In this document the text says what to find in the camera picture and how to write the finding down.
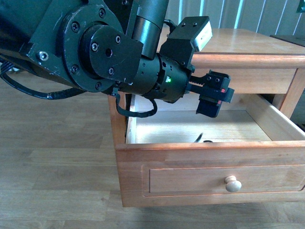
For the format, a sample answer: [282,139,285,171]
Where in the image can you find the wooden drawer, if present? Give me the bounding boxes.
[115,94,305,208]

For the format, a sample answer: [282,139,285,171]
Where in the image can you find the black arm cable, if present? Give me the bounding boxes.
[0,57,158,119]

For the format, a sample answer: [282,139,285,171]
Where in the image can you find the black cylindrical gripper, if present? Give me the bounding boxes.
[118,53,234,118]

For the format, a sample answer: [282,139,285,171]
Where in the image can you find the light wooden nightstand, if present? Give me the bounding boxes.
[107,28,305,144]

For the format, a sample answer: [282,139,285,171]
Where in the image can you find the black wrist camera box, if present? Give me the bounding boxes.
[160,16,213,72]

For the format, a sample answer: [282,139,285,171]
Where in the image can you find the black charger cable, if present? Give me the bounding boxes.
[194,132,214,144]

